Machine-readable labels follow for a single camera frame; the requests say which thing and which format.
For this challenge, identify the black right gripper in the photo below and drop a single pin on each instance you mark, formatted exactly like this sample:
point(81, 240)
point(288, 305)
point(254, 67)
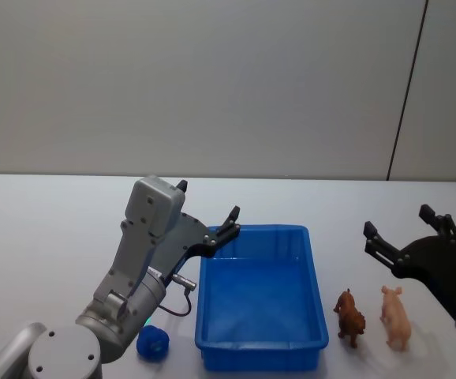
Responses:
point(437, 268)

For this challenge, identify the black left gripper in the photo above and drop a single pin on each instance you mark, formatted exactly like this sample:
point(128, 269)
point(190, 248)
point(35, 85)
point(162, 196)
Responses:
point(184, 239)

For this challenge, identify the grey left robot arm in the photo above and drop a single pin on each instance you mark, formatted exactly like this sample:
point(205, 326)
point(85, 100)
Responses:
point(146, 205)

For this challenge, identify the pink toy pig figure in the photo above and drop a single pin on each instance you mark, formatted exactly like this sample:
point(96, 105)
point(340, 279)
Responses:
point(395, 320)

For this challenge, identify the brown toy animal figure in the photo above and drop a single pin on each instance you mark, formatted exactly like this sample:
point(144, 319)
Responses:
point(350, 316)

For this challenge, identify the blue plastic bin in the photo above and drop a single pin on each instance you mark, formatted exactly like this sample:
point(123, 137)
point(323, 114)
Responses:
point(259, 300)

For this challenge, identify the blue ribbed toy ball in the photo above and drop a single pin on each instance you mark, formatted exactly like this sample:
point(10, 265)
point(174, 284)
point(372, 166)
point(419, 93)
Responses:
point(153, 342)

